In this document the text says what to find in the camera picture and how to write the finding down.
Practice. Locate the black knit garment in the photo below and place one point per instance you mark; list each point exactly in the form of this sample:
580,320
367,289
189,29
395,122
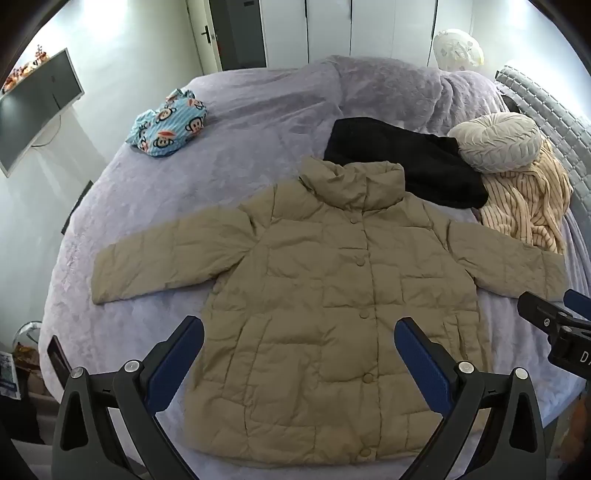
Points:
415,157

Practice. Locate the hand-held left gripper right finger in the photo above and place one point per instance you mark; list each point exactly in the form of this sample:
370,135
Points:
425,369

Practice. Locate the dark smartphone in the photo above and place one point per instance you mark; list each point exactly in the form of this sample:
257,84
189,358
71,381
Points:
57,360

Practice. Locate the beige puffer jacket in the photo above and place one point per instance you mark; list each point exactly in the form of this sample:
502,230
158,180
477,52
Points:
300,300

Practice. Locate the brown bag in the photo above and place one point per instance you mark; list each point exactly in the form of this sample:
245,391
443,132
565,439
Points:
30,369

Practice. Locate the white shelf with red ornaments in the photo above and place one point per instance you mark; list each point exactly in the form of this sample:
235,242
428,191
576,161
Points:
27,67

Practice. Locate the person's right forearm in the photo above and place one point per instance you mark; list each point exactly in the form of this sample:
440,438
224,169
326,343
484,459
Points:
581,431

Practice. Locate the cream striped garment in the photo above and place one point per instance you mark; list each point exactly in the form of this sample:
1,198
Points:
521,207

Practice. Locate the white door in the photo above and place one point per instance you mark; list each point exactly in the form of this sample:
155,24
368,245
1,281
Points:
198,50

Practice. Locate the black bar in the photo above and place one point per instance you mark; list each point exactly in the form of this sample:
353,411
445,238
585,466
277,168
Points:
76,207

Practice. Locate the grey quilted headboard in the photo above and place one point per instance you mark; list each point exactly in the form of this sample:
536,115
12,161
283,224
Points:
554,106

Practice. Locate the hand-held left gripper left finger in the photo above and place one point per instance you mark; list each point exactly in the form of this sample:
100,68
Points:
178,364

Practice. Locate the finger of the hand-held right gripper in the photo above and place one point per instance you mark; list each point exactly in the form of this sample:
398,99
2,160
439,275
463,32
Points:
538,309
579,302

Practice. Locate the white wardrobe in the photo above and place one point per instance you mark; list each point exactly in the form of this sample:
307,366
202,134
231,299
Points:
360,27

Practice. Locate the blue white box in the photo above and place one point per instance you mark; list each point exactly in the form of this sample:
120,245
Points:
8,376

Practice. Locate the lavender plush blanket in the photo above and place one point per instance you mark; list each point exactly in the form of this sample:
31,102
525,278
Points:
254,138

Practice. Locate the blue monkey print cloth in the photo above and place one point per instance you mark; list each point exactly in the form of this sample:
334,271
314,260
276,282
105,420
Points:
171,124

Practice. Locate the wall television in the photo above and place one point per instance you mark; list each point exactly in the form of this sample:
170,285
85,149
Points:
32,110

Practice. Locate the white patterned pillow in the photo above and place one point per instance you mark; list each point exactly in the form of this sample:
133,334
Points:
457,48

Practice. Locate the round pleated cushion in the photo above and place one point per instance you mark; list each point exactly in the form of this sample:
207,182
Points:
496,141

